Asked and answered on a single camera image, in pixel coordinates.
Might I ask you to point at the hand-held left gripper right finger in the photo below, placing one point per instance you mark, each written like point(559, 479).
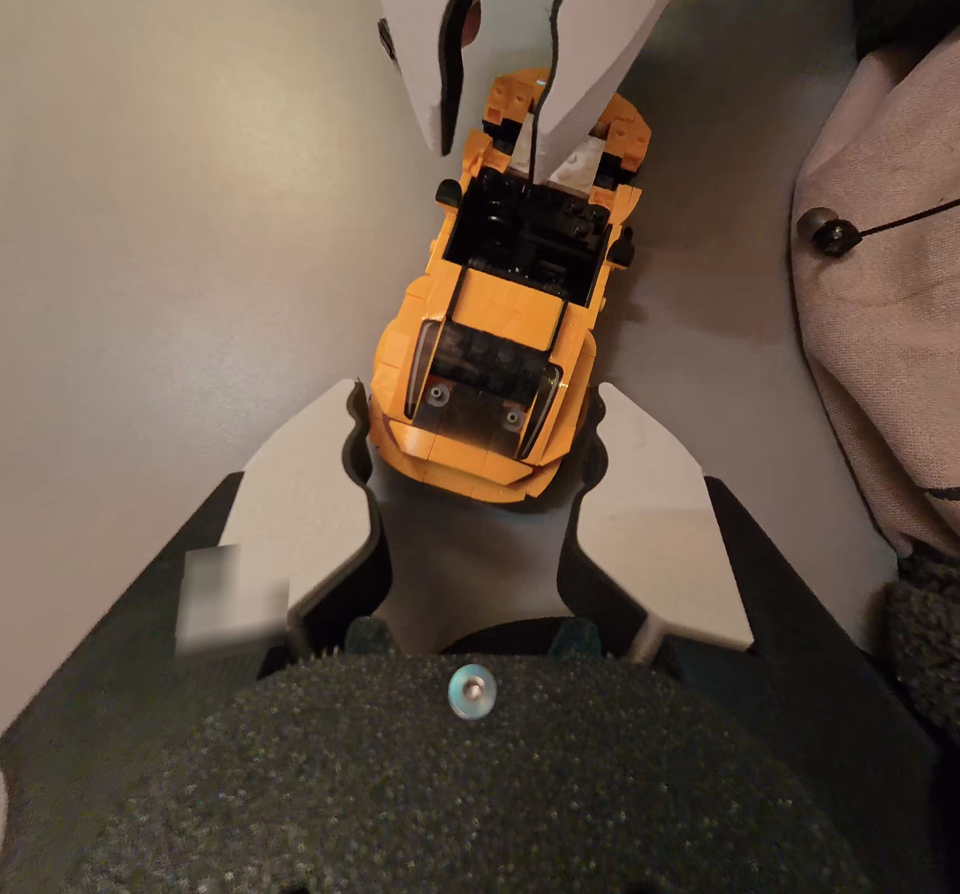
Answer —
point(660, 541)

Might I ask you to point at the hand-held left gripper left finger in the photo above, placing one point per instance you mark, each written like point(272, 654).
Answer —
point(300, 504)

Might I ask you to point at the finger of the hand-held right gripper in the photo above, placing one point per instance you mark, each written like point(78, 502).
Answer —
point(409, 9)
point(615, 9)

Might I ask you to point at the orange lego car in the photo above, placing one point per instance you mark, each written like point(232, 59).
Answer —
point(510, 301)

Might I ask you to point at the person's right hand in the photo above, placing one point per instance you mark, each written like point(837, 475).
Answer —
point(471, 24)

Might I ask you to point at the beige hoodie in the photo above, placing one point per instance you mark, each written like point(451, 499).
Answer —
point(885, 384)

